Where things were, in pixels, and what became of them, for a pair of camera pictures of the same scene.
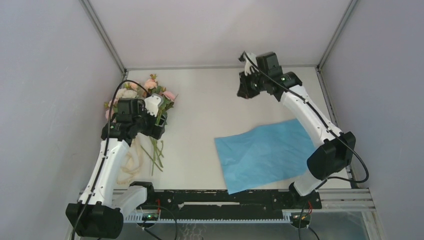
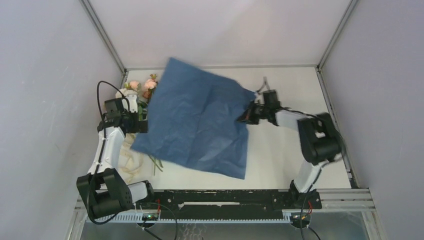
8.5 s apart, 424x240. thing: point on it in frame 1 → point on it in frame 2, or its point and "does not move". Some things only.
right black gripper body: [253, 84] → [256, 112]
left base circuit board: [150, 217] does not move
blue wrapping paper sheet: [254, 158] → [193, 120]
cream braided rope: [131, 163] does not move
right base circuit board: [301, 217] does not move
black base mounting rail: [219, 204] does not move
